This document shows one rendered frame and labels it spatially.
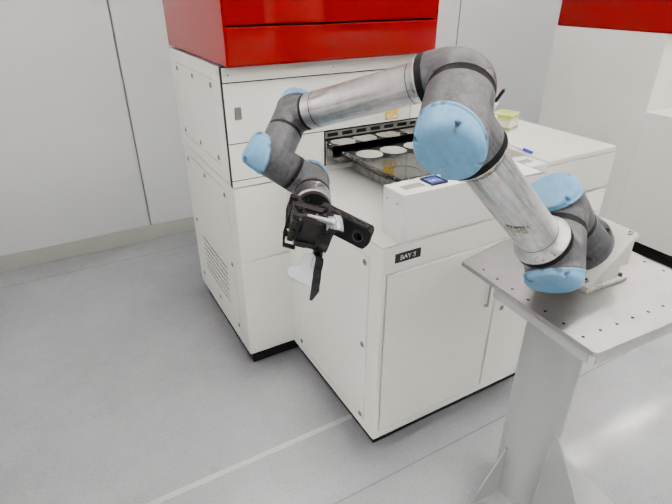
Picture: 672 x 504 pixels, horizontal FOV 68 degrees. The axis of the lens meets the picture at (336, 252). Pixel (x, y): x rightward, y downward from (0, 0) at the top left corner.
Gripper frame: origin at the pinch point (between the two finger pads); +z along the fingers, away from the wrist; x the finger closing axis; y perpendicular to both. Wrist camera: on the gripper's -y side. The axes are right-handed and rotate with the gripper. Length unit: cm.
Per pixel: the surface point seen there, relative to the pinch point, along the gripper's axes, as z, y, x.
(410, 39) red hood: -121, -30, 23
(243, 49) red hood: -94, 24, 7
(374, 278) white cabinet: -46, -26, -31
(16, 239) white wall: -182, 126, -152
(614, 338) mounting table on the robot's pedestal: -3, -62, -2
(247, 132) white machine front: -96, 17, -19
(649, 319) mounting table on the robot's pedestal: -8, -72, 1
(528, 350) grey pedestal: -26, -67, -28
